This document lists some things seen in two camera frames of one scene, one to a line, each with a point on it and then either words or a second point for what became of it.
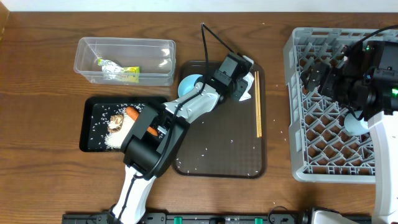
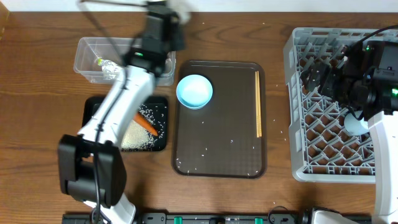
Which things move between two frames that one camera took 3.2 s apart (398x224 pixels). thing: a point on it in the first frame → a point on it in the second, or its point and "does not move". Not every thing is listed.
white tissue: [249, 79] → [181, 7]
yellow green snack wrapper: [115, 71] does not move
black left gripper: [237, 96] → [176, 30]
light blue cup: [354, 126] does not move
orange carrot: [134, 114] does not move
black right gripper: [331, 74] does not move
